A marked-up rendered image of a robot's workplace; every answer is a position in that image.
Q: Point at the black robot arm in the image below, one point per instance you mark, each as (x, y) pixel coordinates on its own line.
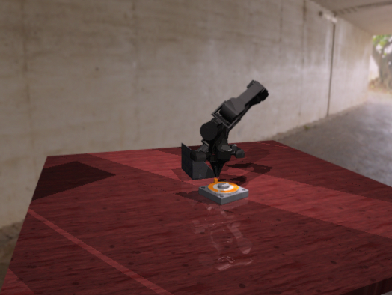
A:
(231, 112)

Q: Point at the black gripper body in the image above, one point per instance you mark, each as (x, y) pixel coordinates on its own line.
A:
(200, 156)

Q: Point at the orange round plate with tab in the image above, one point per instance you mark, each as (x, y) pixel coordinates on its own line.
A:
(213, 187)

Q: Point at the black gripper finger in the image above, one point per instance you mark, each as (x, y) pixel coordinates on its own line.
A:
(214, 165)
(221, 163)

